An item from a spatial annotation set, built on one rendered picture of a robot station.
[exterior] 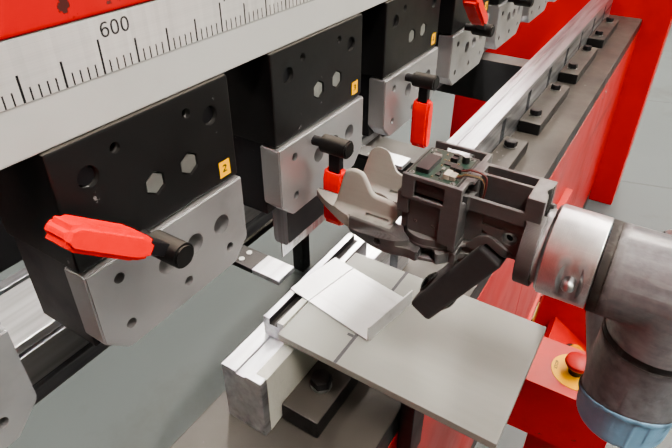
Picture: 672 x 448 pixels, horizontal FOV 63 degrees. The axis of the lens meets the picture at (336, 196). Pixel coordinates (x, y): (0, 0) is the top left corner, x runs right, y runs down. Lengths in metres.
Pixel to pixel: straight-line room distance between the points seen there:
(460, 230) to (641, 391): 0.18
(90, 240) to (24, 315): 0.49
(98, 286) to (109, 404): 1.59
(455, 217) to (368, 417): 0.37
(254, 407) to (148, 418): 1.22
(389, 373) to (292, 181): 0.24
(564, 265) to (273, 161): 0.26
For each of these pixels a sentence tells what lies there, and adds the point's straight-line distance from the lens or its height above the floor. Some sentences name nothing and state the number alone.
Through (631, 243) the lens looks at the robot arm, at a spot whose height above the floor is 1.24.
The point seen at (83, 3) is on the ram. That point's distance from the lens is 0.34.
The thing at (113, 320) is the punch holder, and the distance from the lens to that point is 0.42.
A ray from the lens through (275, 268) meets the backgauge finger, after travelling 0.75.
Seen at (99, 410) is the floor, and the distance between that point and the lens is 1.98.
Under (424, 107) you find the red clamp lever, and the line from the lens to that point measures 0.69.
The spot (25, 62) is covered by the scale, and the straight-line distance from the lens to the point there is 0.33.
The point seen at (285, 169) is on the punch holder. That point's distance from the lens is 0.51.
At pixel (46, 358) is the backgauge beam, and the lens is 0.80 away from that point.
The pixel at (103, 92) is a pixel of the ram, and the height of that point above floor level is 1.36.
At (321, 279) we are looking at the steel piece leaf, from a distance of 0.73.
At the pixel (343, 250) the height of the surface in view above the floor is 0.99.
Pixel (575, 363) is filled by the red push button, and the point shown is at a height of 0.81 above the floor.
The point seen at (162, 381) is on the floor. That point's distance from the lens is 1.98.
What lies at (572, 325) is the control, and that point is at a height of 0.74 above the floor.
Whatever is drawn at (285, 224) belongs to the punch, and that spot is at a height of 1.13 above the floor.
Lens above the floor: 1.48
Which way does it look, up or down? 33 degrees down
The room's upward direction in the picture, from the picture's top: straight up
